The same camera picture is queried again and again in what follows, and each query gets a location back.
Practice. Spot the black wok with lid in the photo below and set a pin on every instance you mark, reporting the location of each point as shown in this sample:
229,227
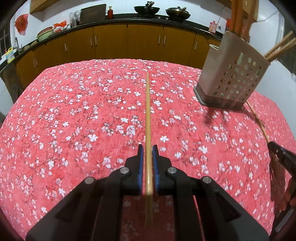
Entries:
178,14

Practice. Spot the left window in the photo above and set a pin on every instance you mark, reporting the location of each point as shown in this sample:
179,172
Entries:
5,40

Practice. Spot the red floral tablecloth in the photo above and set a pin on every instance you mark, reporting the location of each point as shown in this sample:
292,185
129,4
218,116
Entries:
86,118

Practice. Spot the red sauce bottle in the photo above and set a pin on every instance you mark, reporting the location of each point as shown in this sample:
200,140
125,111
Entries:
110,13

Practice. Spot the black wok left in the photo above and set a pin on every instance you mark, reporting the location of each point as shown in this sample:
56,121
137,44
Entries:
147,10

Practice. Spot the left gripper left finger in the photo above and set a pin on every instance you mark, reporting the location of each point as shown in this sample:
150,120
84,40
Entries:
93,209

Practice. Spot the green bowl with lid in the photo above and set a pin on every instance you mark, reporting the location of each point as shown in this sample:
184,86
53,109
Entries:
44,34

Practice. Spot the person right hand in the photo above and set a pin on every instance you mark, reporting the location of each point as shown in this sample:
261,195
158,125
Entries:
287,199

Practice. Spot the black countertop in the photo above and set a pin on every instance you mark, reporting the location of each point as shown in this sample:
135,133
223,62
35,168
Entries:
126,19

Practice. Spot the red plastic bag on wall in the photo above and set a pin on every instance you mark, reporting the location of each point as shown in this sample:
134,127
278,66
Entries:
21,24

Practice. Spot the pink container on counter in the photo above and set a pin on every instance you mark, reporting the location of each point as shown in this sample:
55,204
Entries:
213,27

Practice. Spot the wooden lower cabinets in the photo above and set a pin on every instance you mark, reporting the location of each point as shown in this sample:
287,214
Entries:
111,41

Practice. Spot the beige perforated utensil holder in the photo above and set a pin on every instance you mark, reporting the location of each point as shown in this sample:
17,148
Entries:
230,74

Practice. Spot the yellow detergent bottle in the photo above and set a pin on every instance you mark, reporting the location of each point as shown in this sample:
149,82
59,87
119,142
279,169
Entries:
10,55

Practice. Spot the dark cutting board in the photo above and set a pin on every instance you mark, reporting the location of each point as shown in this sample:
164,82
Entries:
93,14

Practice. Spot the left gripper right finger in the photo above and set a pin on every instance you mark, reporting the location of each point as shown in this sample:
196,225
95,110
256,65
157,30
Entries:
203,210

